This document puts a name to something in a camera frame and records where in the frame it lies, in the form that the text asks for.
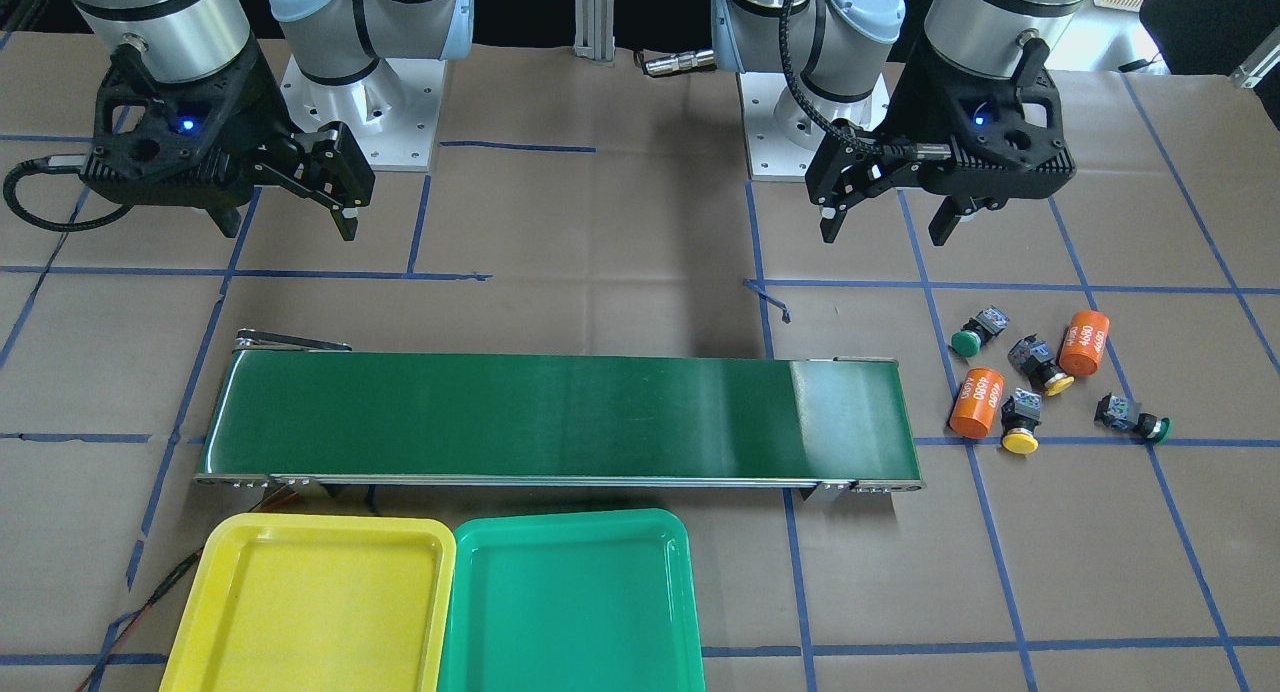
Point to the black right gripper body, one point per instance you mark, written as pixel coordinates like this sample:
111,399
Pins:
258,114

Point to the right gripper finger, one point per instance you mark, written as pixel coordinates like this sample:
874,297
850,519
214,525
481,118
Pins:
326,166
228,219

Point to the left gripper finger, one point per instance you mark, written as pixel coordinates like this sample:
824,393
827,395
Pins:
955,209
848,168

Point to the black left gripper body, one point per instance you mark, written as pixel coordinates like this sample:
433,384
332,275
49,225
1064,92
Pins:
916,110

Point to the green push button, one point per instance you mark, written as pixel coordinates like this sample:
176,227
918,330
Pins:
978,331
1126,415

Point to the yellow push button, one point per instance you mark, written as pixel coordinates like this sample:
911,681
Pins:
1034,358
1021,414

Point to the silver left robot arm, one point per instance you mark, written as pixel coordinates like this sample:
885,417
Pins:
836,49

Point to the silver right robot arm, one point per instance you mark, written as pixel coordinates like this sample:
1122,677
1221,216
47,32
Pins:
334,42

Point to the green conveyor belt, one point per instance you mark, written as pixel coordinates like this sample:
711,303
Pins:
825,426

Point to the yellow plastic tray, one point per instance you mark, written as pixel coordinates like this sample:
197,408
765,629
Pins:
297,602

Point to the green plastic tray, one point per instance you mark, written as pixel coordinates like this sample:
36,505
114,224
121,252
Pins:
590,601

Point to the aluminium frame post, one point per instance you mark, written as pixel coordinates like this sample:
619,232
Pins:
594,31

